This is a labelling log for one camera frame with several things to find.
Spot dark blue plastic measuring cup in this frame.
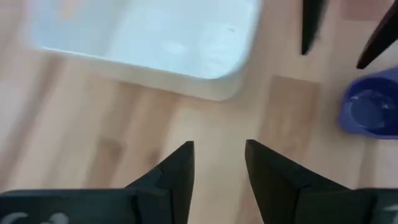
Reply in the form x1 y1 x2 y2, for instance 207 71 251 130
338 66 398 141

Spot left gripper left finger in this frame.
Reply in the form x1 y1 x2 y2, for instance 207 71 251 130
123 140 196 224

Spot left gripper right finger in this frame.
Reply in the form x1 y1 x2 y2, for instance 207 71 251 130
244 139 349 224

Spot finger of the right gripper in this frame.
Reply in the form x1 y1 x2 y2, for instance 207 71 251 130
300 0 328 57
355 2 398 70

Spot white plastic basket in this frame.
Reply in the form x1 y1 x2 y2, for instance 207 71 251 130
27 0 265 102

